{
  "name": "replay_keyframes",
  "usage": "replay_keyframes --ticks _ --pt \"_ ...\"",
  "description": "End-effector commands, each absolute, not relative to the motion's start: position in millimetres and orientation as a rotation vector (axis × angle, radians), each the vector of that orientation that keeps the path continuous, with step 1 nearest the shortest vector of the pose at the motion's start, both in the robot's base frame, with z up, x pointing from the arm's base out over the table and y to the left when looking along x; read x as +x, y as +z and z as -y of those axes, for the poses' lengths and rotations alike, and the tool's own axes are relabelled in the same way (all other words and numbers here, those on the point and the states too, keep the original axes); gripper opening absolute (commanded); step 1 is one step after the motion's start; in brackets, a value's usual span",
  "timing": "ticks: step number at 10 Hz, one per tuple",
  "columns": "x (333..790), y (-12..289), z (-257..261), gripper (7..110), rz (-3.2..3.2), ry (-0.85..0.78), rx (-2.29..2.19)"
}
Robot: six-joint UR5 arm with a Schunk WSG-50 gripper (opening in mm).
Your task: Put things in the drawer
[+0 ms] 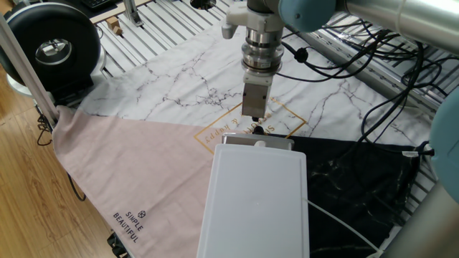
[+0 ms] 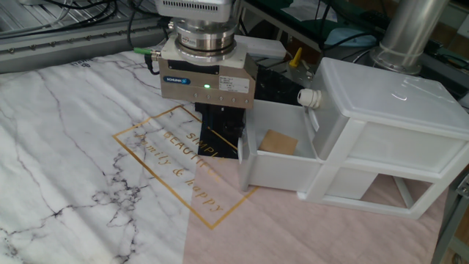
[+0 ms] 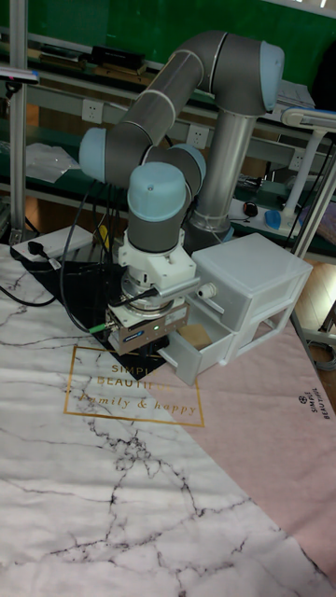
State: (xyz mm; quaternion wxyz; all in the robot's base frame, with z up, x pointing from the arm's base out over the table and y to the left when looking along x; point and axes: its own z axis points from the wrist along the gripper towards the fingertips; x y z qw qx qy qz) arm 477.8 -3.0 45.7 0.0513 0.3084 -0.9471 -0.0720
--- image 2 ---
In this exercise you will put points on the white plastic drawer cabinet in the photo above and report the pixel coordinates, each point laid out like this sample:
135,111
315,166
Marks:
388,95

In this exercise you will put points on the grey metal frame leg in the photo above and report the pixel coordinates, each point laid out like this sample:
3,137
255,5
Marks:
448,220

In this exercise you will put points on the light blue round lid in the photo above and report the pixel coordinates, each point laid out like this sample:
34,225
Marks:
348,38

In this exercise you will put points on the aluminium table rail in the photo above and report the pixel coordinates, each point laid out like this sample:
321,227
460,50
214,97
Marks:
73,44

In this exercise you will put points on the white power strip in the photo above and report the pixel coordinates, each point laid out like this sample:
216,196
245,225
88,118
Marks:
267,45

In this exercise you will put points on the marble pink black tablecloth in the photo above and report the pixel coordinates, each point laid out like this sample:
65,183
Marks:
110,201

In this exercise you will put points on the white drawer with black knob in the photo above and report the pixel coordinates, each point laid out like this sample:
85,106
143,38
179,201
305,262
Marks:
282,172

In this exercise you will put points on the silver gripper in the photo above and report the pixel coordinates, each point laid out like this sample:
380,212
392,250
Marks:
205,86

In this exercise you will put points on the wooden cube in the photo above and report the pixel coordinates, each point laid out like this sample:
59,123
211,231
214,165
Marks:
278,143

